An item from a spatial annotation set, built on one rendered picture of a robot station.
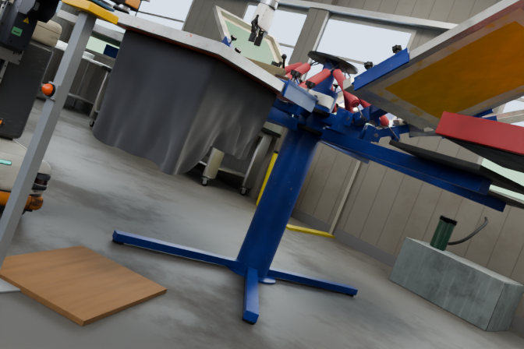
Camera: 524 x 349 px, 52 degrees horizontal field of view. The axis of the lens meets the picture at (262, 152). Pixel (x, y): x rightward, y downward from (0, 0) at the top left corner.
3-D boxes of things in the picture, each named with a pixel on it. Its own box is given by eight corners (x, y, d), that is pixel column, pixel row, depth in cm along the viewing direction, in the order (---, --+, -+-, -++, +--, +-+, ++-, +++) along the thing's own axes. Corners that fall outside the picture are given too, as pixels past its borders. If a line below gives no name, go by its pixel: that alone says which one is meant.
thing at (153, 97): (169, 177, 180) (216, 58, 179) (82, 134, 201) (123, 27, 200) (175, 178, 183) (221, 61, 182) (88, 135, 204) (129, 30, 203)
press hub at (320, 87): (261, 290, 285) (356, 54, 281) (204, 258, 304) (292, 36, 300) (292, 285, 320) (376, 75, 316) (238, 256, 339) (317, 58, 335)
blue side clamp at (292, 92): (283, 96, 210) (290, 79, 210) (273, 93, 213) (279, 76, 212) (311, 113, 237) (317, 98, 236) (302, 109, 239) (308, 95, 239)
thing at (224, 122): (174, 175, 182) (219, 59, 181) (166, 171, 184) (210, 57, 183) (239, 188, 222) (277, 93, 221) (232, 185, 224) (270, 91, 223)
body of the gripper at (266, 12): (266, 7, 239) (257, 30, 240) (256, -2, 230) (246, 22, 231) (280, 10, 236) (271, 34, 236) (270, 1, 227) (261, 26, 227)
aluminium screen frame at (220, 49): (218, 54, 168) (223, 43, 168) (95, 14, 196) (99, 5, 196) (310, 110, 237) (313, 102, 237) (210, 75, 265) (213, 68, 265)
